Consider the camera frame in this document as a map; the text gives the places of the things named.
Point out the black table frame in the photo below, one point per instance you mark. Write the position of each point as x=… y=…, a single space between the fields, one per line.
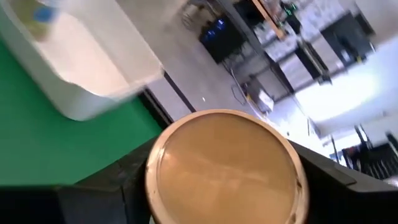
x=155 y=109

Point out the green table mat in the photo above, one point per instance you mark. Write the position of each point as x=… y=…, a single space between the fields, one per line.
x=46 y=149

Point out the white plastic bin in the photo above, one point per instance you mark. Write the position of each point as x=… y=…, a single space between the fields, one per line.
x=93 y=62

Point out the black cabinet with blue lights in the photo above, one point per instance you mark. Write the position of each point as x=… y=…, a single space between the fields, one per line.
x=220 y=37

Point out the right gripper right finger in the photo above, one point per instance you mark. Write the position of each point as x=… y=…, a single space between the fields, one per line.
x=348 y=205

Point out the tan-lid spice jar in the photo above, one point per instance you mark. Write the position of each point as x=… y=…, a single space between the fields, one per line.
x=34 y=21
x=227 y=171

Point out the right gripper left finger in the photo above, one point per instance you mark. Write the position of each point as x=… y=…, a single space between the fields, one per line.
x=77 y=205

